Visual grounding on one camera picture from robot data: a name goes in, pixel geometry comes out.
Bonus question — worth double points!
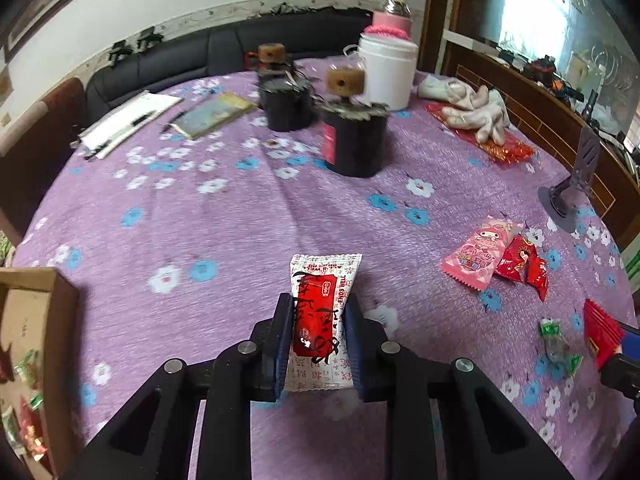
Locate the white gloves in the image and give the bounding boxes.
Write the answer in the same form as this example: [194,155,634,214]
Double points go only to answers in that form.
[417,73,512,144]

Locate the white plastic jar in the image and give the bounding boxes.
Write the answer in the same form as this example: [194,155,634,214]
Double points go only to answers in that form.
[357,32,419,112]

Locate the thin booklet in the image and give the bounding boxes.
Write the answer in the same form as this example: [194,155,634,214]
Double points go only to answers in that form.
[169,92,259,141]

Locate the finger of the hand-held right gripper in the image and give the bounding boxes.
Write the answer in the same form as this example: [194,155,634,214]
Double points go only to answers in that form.
[618,322,640,355]
[597,352,640,411]

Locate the black device on sofa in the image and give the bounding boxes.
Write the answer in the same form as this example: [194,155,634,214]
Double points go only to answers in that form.
[137,27,164,52]
[108,39,134,67]

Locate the white notepad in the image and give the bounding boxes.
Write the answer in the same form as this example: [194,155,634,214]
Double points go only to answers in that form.
[79,89,184,161]

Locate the cardboard box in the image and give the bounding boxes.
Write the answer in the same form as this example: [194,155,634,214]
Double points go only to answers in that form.
[0,267,79,480]

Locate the yellow green-edged snack packet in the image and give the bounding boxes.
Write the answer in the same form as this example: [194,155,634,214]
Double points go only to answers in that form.
[13,348,44,389]

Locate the pink sleeved bottle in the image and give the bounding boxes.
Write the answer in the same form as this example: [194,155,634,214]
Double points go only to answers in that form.
[369,0,414,42]

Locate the black leather sofa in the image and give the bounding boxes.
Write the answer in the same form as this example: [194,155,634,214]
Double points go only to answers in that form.
[85,7,377,112]

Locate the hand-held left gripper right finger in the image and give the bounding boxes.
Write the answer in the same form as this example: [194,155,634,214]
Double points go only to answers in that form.
[344,294,576,480]

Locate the black jar without cork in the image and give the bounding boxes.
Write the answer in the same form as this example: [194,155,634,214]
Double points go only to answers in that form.
[257,79,314,132]

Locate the purple floral tablecloth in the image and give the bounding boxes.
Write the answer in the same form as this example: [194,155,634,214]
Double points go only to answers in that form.
[10,57,633,480]

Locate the wooden cabinet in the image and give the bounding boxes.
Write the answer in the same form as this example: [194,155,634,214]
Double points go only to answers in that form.
[419,0,640,281]

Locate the black jar with red label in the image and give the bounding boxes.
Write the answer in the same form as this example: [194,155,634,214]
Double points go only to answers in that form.
[319,66,390,179]

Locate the white red-label snack packet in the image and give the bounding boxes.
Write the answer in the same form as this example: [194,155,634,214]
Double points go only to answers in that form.
[284,253,364,394]

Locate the brown armchair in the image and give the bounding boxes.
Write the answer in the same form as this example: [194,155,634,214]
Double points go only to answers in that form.
[0,77,87,171]

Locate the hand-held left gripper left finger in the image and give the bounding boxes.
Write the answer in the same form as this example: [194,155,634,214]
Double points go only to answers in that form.
[60,292,293,480]

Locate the red cartoon-girl snack packet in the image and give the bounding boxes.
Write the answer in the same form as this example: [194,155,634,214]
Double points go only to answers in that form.
[494,233,551,303]

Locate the pink cartoon snack packet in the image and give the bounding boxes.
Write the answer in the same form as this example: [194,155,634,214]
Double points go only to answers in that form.
[439,215,524,292]

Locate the small black jar with cork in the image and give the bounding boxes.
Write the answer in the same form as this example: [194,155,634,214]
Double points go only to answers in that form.
[244,42,297,81]

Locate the plain red snack packet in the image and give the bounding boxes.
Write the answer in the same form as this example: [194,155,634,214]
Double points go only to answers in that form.
[582,298,626,372]

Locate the red foil bag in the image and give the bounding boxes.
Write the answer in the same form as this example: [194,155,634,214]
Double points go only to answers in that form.
[424,102,539,164]

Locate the grey phone stand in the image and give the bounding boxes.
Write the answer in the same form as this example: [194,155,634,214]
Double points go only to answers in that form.
[537,124,602,234]

